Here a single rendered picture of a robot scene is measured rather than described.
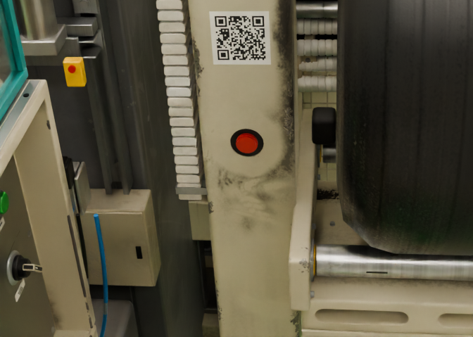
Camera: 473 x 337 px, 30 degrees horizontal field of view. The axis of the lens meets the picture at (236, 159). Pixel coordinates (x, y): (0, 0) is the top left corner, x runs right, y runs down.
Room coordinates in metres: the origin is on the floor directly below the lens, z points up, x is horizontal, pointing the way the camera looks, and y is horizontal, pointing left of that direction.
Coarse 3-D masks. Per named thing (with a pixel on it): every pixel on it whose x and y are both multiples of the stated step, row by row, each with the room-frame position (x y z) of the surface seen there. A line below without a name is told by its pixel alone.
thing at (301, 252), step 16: (304, 112) 1.26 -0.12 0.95; (304, 128) 1.21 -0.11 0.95; (304, 144) 1.17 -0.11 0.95; (304, 160) 1.12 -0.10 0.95; (304, 176) 1.08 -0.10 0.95; (304, 192) 1.04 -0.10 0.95; (304, 208) 1.00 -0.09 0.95; (304, 224) 0.96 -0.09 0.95; (304, 240) 0.93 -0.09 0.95; (304, 256) 0.90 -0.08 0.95; (304, 272) 0.89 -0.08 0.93; (304, 288) 0.89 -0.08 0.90; (304, 304) 0.89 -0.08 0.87
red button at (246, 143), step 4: (240, 136) 1.01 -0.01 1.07; (244, 136) 1.01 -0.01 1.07; (248, 136) 1.01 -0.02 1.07; (252, 136) 1.01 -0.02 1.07; (236, 140) 1.01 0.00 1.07; (240, 140) 1.01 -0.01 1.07; (244, 140) 1.01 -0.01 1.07; (248, 140) 1.01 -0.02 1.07; (252, 140) 1.01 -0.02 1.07; (256, 140) 1.01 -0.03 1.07; (236, 144) 1.01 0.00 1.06; (240, 144) 1.01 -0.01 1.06; (244, 144) 1.01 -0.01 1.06; (248, 144) 1.01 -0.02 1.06; (252, 144) 1.01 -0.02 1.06; (256, 144) 1.01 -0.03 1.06; (240, 148) 1.01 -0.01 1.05; (244, 148) 1.01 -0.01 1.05; (248, 148) 1.01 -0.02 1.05; (252, 148) 1.01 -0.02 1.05; (244, 152) 1.01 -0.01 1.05; (248, 152) 1.01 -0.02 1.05
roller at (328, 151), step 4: (320, 144) 1.21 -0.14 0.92; (332, 144) 1.21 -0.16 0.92; (320, 148) 1.20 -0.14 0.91; (324, 148) 1.20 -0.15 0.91; (328, 148) 1.20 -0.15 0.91; (332, 148) 1.20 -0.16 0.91; (320, 152) 1.20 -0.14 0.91; (324, 152) 1.20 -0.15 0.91; (328, 152) 1.20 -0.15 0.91; (332, 152) 1.20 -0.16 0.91; (320, 156) 1.20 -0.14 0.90; (324, 156) 1.20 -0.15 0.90; (328, 156) 1.20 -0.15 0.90; (332, 156) 1.20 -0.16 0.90; (320, 160) 1.20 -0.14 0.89; (324, 160) 1.20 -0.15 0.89; (328, 160) 1.20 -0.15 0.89; (332, 160) 1.20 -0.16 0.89
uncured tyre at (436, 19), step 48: (384, 0) 0.83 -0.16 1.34; (432, 0) 0.81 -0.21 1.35; (384, 48) 0.80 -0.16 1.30; (432, 48) 0.79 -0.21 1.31; (336, 96) 0.87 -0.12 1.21; (384, 96) 0.79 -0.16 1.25; (432, 96) 0.78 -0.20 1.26; (336, 144) 0.88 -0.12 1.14; (384, 144) 0.78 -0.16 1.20; (432, 144) 0.77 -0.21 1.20; (384, 192) 0.79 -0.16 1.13; (432, 192) 0.77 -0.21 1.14; (384, 240) 0.83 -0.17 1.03; (432, 240) 0.81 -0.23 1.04
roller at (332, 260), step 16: (320, 256) 0.93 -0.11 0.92; (336, 256) 0.93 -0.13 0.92; (352, 256) 0.93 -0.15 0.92; (368, 256) 0.92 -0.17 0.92; (384, 256) 0.92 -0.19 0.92; (400, 256) 0.92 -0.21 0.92; (416, 256) 0.91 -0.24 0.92; (432, 256) 0.91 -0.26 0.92; (448, 256) 0.91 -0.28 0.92; (464, 256) 0.91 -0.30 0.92; (320, 272) 0.92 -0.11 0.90; (336, 272) 0.92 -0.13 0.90; (352, 272) 0.92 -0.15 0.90; (368, 272) 0.91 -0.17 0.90; (384, 272) 0.91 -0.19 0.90; (400, 272) 0.91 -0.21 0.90; (416, 272) 0.90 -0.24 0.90; (432, 272) 0.90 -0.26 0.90; (448, 272) 0.90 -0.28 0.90; (464, 272) 0.89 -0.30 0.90
